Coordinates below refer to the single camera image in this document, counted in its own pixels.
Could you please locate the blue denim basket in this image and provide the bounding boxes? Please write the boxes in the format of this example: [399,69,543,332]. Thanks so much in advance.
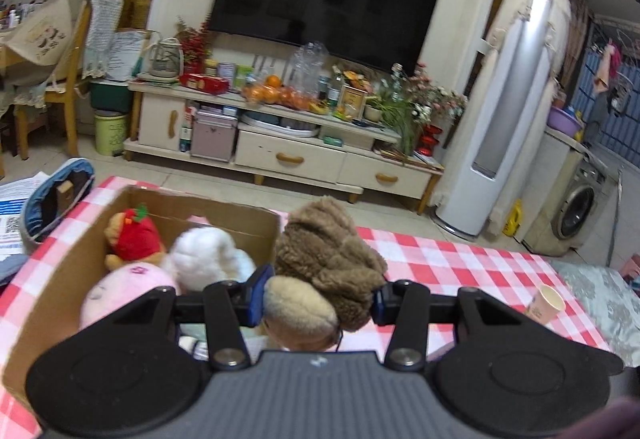
[22,158,96,245]

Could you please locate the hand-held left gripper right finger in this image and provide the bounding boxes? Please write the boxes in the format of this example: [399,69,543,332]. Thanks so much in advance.
[371,280,506,372]

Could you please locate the brown cardboard box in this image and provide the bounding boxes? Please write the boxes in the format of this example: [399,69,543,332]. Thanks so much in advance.
[0,185,283,415]

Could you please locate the white tower air conditioner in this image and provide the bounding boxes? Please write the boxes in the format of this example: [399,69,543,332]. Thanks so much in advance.
[431,0,573,240]

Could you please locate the pink hanging towel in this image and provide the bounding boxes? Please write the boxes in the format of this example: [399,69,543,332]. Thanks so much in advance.
[594,44,623,95]

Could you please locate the green glass bottle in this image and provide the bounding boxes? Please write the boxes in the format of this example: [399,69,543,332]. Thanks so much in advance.
[327,74,342,112]

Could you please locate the white lace chair cover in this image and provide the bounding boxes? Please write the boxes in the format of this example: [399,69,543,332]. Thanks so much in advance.
[82,0,123,80]

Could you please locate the pink storage box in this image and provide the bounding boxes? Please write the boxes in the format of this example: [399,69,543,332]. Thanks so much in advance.
[191,109,238,162]

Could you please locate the yellow detergent bottle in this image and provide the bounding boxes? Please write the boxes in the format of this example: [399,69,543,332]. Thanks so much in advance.
[502,199,523,237]

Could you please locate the grey washing machine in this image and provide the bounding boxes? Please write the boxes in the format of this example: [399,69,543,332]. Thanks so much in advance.
[550,154,608,242]

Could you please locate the pile of oranges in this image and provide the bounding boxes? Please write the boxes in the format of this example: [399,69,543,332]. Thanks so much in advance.
[242,75,311,111]

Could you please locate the purple plastic basin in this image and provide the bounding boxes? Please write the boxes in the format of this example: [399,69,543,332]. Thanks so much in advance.
[546,106,586,136]

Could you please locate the light green trash bin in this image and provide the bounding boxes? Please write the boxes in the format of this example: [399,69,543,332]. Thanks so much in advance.
[94,112,128,157]

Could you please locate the cream television cabinet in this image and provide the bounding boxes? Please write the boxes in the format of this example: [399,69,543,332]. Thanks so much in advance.
[123,79,446,215]

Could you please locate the red berry branches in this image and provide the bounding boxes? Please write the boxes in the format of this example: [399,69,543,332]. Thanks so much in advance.
[175,16,213,67]

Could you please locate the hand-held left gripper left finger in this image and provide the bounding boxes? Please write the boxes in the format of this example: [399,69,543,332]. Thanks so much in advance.
[135,264,276,372]

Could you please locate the wooden chair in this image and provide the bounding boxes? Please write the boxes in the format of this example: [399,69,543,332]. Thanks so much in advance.
[12,0,123,160]

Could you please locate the blue denim cloth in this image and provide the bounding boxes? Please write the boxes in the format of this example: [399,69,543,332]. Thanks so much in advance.
[0,253,33,292]

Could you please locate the beige canvas tote bag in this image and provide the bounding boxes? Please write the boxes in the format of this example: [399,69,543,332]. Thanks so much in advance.
[5,0,86,65]

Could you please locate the clear plastic bag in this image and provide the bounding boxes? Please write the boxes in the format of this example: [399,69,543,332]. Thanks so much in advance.
[285,42,330,95]

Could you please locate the beige paper cup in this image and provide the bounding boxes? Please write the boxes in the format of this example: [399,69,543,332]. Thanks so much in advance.
[522,285,566,322]

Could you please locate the white and blue leaflet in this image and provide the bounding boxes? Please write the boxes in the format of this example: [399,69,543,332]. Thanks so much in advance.
[0,172,51,260]

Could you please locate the wooden picture frame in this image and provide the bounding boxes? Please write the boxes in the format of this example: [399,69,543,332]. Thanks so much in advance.
[337,84,368,121]

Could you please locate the glass electric kettle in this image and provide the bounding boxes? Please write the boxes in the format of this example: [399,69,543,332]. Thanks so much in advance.
[145,38,183,80]

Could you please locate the red candle holder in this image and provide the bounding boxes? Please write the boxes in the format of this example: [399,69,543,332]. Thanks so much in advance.
[419,123,443,157]

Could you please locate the green potted plant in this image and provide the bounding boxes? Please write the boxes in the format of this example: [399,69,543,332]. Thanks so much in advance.
[364,92,421,155]

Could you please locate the pink checkered tablecloth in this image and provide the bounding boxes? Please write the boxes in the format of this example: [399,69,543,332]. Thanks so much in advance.
[0,176,626,439]

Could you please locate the pink pig plush toy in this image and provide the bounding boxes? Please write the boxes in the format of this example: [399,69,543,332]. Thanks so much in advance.
[79,261,183,332]

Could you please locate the dark green storage box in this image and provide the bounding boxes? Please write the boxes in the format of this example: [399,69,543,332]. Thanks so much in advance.
[90,79,133,112]

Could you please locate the grey patterned cloth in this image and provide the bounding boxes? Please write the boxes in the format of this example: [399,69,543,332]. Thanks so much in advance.
[555,259,640,367]

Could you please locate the brown bear plush red scarf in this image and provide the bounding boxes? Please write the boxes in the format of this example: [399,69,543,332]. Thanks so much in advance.
[103,204,167,272]

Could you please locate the white printed sack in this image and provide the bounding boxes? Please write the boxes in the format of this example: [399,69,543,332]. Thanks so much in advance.
[105,30,151,82]

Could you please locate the white fluffy plush toy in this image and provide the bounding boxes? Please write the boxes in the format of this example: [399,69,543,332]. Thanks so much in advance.
[160,226,257,292]

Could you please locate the pink artificial flowers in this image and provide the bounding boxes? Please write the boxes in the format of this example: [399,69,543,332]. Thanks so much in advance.
[390,63,466,120]

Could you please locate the brown hedgehog plush toy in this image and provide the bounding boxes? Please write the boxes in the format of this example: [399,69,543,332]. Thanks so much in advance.
[262,196,388,352]

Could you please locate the white mesh toy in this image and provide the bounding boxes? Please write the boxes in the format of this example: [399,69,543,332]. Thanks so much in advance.
[178,335,208,360]

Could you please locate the red flat box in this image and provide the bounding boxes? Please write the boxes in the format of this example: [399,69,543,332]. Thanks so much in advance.
[179,72,230,95]

